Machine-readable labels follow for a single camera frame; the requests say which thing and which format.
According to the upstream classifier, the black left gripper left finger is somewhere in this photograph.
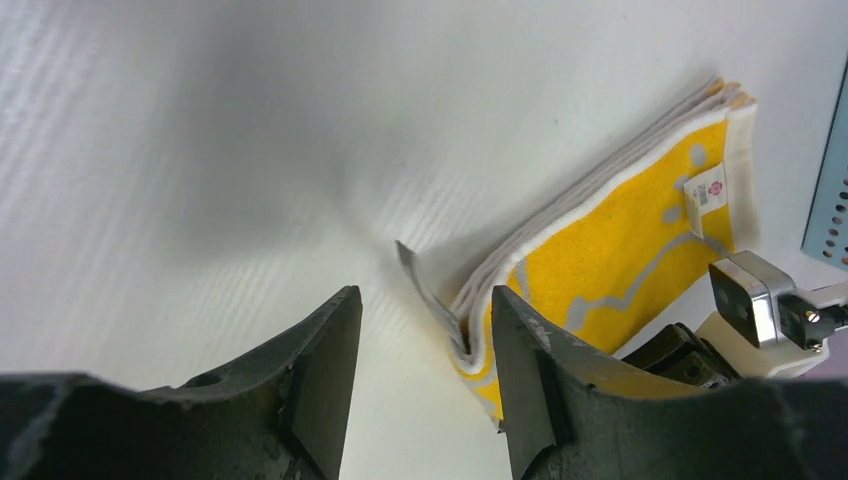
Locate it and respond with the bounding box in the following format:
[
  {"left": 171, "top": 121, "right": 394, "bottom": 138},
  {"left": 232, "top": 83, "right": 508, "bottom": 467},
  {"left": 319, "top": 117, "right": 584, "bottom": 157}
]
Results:
[{"left": 1, "top": 286, "right": 362, "bottom": 479}]

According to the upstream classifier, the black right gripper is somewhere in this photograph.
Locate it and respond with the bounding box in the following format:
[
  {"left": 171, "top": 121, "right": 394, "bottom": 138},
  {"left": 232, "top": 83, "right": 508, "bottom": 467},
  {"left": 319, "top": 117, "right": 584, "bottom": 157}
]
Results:
[{"left": 622, "top": 323, "right": 741, "bottom": 388}]

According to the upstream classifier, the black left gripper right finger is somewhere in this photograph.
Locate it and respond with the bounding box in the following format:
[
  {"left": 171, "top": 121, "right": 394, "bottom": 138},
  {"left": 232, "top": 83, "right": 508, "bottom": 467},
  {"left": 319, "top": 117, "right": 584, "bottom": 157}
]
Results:
[{"left": 492, "top": 286, "right": 847, "bottom": 479}]

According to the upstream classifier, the blue perforated plastic basket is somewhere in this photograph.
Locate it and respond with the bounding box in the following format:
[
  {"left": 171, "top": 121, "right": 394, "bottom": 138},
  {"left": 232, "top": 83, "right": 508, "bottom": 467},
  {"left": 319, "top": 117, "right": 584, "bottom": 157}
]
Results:
[{"left": 801, "top": 67, "right": 847, "bottom": 272}]

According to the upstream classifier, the yellow towel with grey pattern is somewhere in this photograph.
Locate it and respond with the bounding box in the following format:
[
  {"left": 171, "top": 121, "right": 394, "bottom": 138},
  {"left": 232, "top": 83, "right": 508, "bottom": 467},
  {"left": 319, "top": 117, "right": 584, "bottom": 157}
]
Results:
[{"left": 396, "top": 78, "right": 761, "bottom": 426}]

